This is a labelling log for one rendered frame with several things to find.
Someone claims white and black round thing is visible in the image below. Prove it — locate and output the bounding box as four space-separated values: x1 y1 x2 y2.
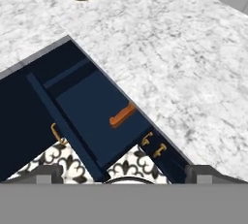
103 176 157 185

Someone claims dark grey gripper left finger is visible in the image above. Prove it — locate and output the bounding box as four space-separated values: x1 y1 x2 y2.
7 164 65 184

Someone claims knife with orange handle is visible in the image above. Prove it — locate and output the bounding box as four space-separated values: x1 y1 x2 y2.
108 102 138 129

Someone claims gold drawer handle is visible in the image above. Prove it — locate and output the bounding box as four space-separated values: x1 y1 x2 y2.
49 122 69 147

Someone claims navy blue cabinet front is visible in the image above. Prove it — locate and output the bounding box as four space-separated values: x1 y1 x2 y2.
0 35 98 183
138 126 196 184

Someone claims gold cabinet handle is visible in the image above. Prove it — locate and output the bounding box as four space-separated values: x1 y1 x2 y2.
152 143 169 159
140 131 155 146

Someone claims open navy blue drawer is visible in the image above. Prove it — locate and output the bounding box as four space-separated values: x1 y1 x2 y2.
25 57 153 183

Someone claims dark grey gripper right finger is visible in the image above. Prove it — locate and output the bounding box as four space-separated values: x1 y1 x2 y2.
184 164 247 184

